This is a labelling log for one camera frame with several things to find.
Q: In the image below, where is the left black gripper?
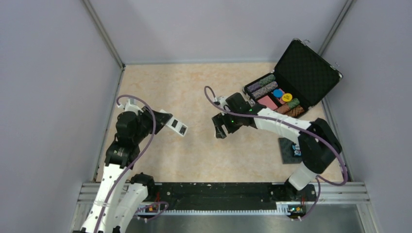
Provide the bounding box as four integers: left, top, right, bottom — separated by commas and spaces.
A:
133, 105, 172, 143

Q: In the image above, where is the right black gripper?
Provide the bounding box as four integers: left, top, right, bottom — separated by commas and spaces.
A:
212, 107, 243, 139

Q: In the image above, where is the white remote control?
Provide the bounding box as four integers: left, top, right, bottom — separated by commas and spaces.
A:
160, 109, 188, 137

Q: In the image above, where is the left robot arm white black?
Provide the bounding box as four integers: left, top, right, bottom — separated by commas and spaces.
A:
79, 107, 173, 233

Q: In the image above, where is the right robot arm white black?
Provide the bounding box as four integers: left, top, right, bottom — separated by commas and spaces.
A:
206, 93, 348, 200

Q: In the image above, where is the pink card deck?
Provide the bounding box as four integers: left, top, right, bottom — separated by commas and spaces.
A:
257, 96, 278, 110

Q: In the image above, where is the blue round chip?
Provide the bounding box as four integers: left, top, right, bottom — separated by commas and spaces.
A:
273, 89, 285, 99

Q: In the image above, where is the yellow round chip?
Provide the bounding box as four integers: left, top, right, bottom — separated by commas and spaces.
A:
281, 93, 293, 102

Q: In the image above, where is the blue owl toy figure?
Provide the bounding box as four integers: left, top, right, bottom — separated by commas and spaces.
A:
292, 144, 302, 157

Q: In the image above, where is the black poker chip case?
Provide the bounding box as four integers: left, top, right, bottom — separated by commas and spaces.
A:
242, 38, 343, 118

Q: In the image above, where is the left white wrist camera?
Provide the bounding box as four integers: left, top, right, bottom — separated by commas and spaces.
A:
117, 98, 142, 115

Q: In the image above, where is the black mounting rail base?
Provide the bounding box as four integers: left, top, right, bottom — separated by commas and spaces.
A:
146, 182, 316, 211

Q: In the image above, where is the black studded base plate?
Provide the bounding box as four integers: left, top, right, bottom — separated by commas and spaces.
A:
278, 138, 302, 164

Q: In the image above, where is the aluminium frame rail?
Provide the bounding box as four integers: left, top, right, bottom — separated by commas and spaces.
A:
77, 182, 371, 216

